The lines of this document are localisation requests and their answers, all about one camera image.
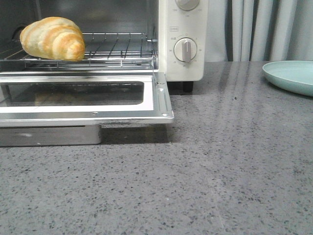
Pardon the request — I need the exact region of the metal wire oven rack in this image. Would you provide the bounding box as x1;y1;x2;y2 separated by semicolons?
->
0;32;157;71

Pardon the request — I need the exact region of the golden croissant bread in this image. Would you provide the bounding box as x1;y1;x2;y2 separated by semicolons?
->
20;17;85;61

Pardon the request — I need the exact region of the upper white oven knob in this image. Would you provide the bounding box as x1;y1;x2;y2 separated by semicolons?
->
175;0;200;11

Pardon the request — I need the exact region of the white Toshiba toaster oven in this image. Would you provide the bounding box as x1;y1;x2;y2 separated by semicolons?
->
0;0;208;92

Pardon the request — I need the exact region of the teal plate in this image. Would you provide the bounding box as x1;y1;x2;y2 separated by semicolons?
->
262;61;313;96

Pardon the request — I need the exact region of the grey white curtain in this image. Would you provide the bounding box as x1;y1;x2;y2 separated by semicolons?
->
205;0;313;62

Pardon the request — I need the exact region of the glass oven door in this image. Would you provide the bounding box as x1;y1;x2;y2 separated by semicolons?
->
0;70;174;146

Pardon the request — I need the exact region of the lower white oven knob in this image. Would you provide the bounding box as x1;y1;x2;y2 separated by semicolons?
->
174;38;197;63

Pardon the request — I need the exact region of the white oven knob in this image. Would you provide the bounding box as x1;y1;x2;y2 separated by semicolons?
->
175;0;200;11
174;38;197;63

